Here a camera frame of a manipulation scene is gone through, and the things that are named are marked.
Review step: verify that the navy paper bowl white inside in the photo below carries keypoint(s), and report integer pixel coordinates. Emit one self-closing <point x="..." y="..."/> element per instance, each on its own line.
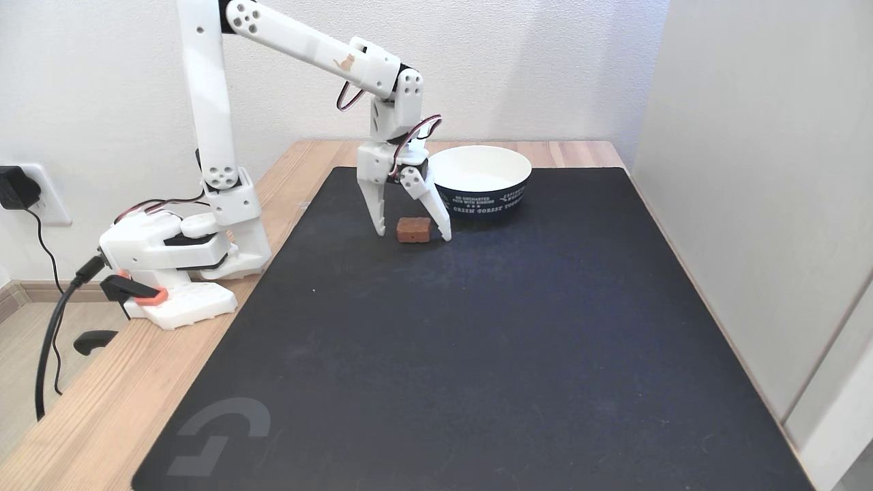
<point x="487" y="187"/>

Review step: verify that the black desk mat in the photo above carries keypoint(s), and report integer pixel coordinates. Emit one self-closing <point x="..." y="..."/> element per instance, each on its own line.
<point x="477" y="354"/>

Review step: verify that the wooden baseboard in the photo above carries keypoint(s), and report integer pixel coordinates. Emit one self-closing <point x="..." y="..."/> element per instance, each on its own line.
<point x="41" y="290"/>

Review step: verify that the white wall outlet plate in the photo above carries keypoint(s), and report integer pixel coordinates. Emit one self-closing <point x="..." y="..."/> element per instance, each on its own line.
<point x="53" y="201"/>

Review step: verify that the brown brick toy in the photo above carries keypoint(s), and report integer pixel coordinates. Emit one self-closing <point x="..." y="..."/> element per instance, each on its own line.
<point x="413" y="230"/>

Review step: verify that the beige closet door panel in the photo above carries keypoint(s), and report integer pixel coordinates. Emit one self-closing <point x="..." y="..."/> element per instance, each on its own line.
<point x="750" y="170"/>

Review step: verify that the black orange table clamp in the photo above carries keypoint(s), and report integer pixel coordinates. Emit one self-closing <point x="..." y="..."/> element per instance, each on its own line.
<point x="127" y="289"/>

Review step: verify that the white door frame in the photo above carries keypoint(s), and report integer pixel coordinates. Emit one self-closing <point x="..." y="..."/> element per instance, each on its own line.
<point x="842" y="423"/>

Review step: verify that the black power adapter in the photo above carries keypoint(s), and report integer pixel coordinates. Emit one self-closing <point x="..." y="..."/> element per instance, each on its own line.
<point x="13" y="187"/>

